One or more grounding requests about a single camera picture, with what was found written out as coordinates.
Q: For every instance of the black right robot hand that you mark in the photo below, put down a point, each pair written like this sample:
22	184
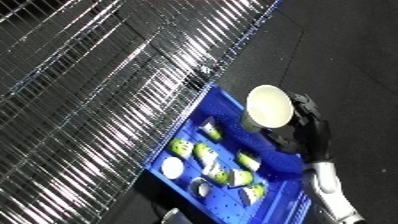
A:
313	133

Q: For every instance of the pale right robot arm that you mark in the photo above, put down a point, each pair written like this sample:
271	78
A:
331	193

